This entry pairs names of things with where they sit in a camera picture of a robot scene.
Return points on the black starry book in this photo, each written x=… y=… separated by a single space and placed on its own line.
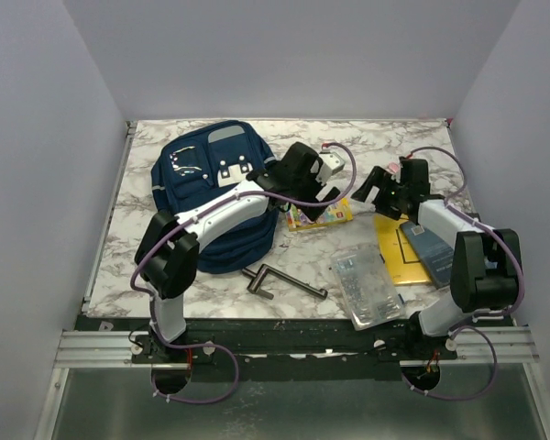
x=469 y=286

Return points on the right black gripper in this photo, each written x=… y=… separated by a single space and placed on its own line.
x=377 y=179

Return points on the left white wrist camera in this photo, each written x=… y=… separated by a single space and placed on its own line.
x=331 y=164

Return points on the clear plastic pencil case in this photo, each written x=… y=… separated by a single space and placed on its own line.
x=370 y=296

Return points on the dark blue book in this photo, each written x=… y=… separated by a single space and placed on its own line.
x=434 y=253

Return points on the aluminium rail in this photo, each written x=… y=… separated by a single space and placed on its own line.
x=113 y=350

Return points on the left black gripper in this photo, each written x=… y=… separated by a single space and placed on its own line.
x=312 y=213

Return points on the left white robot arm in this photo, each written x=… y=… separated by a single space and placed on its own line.
x=168 y=254

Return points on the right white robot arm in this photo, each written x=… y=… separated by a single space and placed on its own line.
x=486 y=276

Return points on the navy blue student backpack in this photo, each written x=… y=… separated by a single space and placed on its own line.
x=201 y=165

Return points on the yellow crayon box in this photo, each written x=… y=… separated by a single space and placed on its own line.
x=334 y=214

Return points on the pink eraser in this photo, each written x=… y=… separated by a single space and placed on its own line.
x=394 y=168

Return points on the yellow notebook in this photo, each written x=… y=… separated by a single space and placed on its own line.
x=401 y=262

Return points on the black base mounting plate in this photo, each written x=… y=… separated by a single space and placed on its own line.
x=283 y=350

